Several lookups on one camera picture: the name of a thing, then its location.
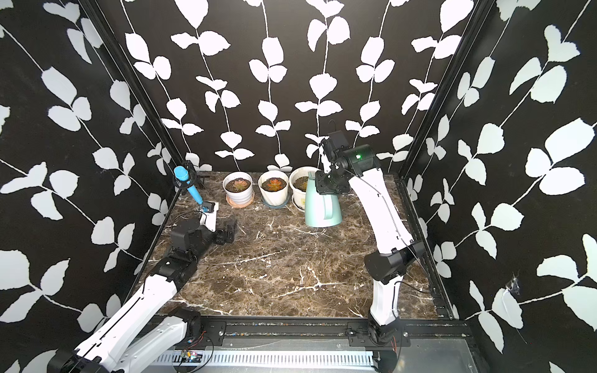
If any mint green watering can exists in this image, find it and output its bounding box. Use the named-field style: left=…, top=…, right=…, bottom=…
left=305, top=171, right=342, bottom=228

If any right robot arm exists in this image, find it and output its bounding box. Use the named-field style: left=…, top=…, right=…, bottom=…
left=315, top=135, right=425, bottom=345

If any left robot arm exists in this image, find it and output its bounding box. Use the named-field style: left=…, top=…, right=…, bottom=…
left=48, top=219, right=237, bottom=372

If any yellow green succulent plant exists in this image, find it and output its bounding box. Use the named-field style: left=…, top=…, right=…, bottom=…
left=298, top=179, right=308, bottom=192

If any orange red succulent plant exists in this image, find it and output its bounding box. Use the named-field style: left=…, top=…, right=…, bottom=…
left=261, top=177, right=287, bottom=193

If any pink succulent plant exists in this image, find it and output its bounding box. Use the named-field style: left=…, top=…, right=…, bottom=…
left=225, top=178, right=251, bottom=193

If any right large white plant pot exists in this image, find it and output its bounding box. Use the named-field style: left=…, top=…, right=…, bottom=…
left=289, top=166, right=318, bottom=211

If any white pot saucer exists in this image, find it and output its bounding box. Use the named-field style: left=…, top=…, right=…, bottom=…
left=292, top=195, right=305, bottom=211

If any middle white plant pot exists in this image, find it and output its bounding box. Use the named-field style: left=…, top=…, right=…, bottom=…
left=257, top=170, right=289, bottom=205

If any peach pot saucer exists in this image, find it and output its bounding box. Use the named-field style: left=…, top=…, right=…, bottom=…
left=226, top=194, right=254, bottom=208

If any left white plant pot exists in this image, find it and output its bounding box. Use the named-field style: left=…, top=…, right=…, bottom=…
left=222, top=172, right=254, bottom=206

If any dark blue pot saucer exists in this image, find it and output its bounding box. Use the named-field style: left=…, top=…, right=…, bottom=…
left=262, top=198, right=290, bottom=209

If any small circuit board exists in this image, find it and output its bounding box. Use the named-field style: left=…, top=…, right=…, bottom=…
left=174, top=350, right=204, bottom=366

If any white perforated strip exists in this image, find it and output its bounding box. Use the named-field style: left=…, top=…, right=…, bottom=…
left=151, top=351, right=377, bottom=369

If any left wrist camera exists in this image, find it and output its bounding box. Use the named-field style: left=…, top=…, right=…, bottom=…
left=200, top=200, right=219, bottom=232

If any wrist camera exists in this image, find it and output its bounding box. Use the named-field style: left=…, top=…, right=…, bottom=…
left=322, top=131, right=351, bottom=163
left=200, top=200, right=219, bottom=232

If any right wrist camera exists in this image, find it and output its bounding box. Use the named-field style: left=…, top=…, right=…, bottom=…
left=322, top=131, right=351, bottom=163

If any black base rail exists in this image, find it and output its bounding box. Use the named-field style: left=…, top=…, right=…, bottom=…
left=191, top=315, right=474, bottom=350

